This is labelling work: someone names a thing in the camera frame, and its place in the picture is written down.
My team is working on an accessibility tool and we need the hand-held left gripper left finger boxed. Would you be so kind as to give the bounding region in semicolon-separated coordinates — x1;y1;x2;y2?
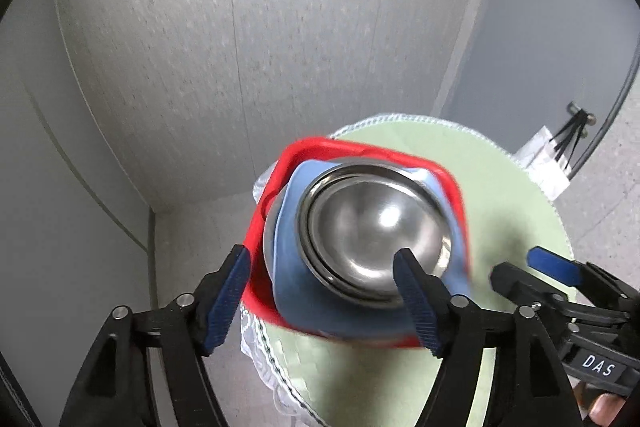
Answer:
59;244;252;427

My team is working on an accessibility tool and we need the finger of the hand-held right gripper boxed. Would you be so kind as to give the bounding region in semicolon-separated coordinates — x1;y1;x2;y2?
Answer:
527;246;640;309
489;263;592;321

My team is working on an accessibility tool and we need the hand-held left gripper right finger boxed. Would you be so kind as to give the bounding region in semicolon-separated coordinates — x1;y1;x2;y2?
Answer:
393;248;584;427

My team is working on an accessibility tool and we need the red plastic basin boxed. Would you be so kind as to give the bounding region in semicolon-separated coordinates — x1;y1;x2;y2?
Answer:
241;137;475;350

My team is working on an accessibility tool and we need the blue square bowl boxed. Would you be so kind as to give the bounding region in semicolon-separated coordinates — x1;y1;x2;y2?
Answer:
262;159;473;339

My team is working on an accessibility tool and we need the small steel bowl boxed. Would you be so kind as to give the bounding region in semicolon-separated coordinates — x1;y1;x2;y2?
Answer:
307;171;448;300

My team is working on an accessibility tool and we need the large steel bowl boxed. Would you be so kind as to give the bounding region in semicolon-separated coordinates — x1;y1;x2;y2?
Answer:
297;162;453;310

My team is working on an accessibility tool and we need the person's right hand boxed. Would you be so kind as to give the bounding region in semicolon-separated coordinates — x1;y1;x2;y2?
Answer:
575;382;628;427

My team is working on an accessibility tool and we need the round green tablecloth table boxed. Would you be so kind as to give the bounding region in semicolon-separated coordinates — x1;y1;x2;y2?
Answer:
240;112;576;427

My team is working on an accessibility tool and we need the white tote bag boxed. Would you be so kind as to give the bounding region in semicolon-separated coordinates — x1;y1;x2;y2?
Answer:
515;114;588;202

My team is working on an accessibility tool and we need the grey door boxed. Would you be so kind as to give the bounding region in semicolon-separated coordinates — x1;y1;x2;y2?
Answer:
440;0;640;180

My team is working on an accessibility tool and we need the metal door handle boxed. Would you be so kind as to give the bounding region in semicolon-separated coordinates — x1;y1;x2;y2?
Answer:
567;103;597;126

